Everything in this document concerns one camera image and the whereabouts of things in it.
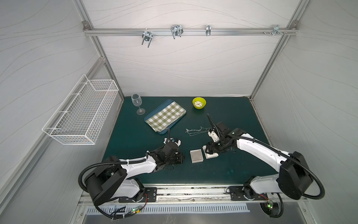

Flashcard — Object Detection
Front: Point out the grey necklace display card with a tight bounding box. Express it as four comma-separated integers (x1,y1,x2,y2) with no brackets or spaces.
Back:
164,138,175,144

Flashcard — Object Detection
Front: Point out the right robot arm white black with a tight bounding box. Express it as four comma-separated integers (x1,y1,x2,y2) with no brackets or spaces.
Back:
203,117,325,218

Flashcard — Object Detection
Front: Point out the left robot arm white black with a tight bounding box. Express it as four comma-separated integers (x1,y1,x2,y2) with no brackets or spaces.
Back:
78,135,185,220

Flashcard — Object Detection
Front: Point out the green checked cloth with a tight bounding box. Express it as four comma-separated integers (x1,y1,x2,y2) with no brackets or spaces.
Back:
145,101,186,133

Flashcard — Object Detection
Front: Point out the white striped item in bowl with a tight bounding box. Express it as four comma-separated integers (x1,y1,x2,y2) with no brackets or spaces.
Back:
194,101,203,107

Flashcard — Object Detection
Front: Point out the yellow-green plastic bowl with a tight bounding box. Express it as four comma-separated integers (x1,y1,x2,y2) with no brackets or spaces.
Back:
192,97,207,109

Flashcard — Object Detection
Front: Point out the blue rectangular tray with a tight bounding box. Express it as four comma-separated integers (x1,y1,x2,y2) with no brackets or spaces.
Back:
144,99,187,135

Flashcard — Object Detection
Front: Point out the clear wine glass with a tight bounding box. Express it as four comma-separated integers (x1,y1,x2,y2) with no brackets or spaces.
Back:
131,94,145,115

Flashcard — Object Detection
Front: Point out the metal clamp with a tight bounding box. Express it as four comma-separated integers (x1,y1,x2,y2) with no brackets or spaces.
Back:
170,25,183,39
263,25,288,36
141,30,153,48
206,25,211,36

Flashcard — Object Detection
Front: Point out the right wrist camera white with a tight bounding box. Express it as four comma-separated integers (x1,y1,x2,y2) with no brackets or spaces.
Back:
208,131,220,142

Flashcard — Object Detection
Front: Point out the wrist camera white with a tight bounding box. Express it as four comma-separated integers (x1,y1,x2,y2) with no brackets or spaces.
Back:
208,131,220,142
171,138,181,147

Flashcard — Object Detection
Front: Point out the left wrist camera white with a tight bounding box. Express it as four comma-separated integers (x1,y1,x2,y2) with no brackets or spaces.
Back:
171,138,181,147

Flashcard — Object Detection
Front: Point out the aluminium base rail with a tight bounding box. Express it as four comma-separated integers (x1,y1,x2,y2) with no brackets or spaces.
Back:
77,184,308,206

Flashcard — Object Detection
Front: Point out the white slotted cable duct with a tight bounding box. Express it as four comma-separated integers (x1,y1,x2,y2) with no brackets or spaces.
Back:
86,203,250,215

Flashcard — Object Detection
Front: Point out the white wire basket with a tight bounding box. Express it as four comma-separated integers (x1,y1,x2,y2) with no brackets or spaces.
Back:
42,75,119,145

